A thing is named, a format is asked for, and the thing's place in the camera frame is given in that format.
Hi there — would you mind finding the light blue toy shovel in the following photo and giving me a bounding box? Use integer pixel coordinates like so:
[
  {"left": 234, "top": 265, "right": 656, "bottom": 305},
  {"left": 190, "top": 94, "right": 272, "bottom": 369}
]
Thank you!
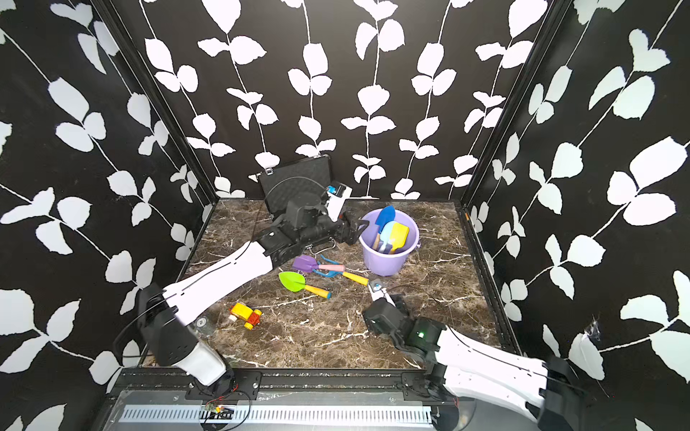
[{"left": 378, "top": 220, "right": 396, "bottom": 253}]

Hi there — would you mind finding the blue toy shovel tan handle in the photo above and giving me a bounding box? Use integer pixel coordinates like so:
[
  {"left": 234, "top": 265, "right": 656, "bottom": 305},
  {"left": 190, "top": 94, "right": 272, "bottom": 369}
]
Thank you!
[{"left": 372, "top": 205, "right": 395, "bottom": 251}]

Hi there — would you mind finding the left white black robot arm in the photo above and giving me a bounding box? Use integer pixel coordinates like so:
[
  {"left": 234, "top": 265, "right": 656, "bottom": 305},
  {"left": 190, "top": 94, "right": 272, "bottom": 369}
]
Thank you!
[{"left": 132, "top": 193, "right": 369, "bottom": 395}]

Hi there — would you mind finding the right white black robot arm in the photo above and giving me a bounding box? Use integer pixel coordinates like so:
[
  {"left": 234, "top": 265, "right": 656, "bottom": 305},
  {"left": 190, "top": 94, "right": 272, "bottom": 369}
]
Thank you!
[{"left": 362, "top": 292, "right": 586, "bottom": 430}]

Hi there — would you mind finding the open black foam case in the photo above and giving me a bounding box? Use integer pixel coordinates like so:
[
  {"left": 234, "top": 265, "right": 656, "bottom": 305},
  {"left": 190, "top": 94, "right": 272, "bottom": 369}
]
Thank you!
[{"left": 257, "top": 154, "right": 332, "bottom": 217}]

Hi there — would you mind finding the purple plastic bucket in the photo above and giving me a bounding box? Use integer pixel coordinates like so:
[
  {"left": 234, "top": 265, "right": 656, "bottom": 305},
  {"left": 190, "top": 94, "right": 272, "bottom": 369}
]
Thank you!
[{"left": 359, "top": 208, "right": 420, "bottom": 277}]

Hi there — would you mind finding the yellow red toy truck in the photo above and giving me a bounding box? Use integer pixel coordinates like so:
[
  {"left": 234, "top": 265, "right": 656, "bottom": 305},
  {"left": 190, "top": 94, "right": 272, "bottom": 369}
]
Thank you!
[{"left": 229, "top": 302, "right": 262, "bottom": 330}]

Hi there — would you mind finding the small clear glass jar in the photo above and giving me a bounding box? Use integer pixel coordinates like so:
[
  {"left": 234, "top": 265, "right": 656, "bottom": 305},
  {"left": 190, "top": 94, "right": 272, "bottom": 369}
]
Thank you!
[{"left": 194, "top": 316, "right": 215, "bottom": 337}]

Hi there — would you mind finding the white perforated strip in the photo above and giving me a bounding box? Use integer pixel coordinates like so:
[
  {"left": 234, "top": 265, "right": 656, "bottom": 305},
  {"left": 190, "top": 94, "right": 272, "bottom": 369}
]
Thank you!
[{"left": 117, "top": 404, "right": 432, "bottom": 427}]

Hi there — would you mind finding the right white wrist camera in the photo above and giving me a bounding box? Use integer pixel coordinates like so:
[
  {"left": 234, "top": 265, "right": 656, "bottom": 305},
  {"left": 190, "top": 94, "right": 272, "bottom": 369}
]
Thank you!
[{"left": 368, "top": 278, "right": 395, "bottom": 305}]

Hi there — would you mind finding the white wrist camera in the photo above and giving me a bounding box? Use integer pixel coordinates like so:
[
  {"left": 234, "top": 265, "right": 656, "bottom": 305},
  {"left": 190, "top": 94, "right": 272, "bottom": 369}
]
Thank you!
[
  {"left": 325, "top": 181, "right": 352, "bottom": 222},
  {"left": 368, "top": 278, "right": 395, "bottom": 305}
]

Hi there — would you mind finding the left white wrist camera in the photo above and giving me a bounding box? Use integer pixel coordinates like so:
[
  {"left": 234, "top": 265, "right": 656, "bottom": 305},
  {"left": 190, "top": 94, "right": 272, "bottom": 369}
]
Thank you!
[{"left": 325, "top": 181, "right": 352, "bottom": 222}]

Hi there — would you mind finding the purple toy shovel pink handle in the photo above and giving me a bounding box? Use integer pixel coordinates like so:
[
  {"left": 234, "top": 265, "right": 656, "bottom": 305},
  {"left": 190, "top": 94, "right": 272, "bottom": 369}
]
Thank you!
[{"left": 292, "top": 255, "right": 345, "bottom": 272}]

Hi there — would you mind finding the blue toy rake yellow handle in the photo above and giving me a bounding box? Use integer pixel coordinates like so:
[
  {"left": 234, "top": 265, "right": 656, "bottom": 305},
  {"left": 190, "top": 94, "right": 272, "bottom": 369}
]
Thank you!
[{"left": 314, "top": 256, "right": 369, "bottom": 286}]

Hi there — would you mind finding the green toy shovel yellow handle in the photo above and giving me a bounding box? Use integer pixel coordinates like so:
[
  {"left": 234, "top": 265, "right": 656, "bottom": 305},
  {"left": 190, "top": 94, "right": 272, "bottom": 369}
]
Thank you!
[{"left": 279, "top": 271, "right": 332, "bottom": 299}]

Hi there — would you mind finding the black front mounting rail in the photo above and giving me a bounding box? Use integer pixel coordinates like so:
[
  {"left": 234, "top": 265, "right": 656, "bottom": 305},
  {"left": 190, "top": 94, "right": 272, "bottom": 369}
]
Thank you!
[{"left": 109, "top": 367, "right": 452, "bottom": 403}]

